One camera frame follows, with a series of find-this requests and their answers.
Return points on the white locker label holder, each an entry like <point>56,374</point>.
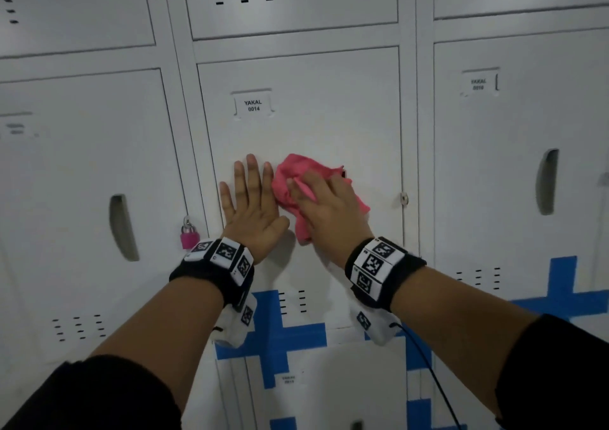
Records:
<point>288,379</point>
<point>253,105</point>
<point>479,83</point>
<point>16,127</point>

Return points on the person's right forearm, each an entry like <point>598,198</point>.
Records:
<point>456,330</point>

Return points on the pink padlock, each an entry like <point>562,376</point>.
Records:
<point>189,237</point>

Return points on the person's right fingers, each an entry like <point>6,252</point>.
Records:
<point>314,188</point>

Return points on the metal locker hasp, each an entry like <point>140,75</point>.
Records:
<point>404,199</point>

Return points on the short blue tape piece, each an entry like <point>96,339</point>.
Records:
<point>283,424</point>

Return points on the black sleeve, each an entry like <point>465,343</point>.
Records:
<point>556,377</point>
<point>90,396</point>

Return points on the person's right hand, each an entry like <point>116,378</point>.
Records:
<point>335,223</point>

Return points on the person's left little finger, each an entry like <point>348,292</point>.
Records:
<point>226,201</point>

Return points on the blue tape cross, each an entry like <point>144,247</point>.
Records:
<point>561,296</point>
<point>271,334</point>

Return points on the person's left thumb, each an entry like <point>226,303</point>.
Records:
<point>279,227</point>

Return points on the black wrist tracker with markers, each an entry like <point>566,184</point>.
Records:
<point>223,258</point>
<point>376,268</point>

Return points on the white locker door with tape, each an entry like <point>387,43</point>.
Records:
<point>342,387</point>

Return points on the white locker cabinet frame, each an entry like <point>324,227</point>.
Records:
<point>418,134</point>

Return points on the pink cleaning cloth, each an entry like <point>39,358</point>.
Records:
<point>285,177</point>

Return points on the white locker door with padlock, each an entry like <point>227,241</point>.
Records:
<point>71,182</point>

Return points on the person's left hand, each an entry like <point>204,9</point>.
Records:
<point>252,215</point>

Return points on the person's left forearm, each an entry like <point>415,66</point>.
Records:
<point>166,330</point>

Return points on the white locker door with label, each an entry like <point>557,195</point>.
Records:
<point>328,111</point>

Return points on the person's left middle finger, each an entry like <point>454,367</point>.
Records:
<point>254,177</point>

